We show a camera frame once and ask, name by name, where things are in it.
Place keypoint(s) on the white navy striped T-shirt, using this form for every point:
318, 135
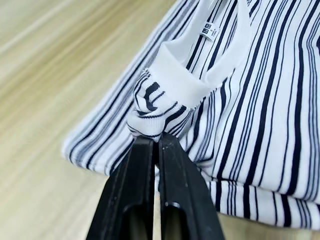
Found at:
245, 100

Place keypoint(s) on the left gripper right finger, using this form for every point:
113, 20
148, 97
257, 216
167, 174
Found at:
185, 185

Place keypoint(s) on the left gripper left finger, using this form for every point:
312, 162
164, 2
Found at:
130, 185

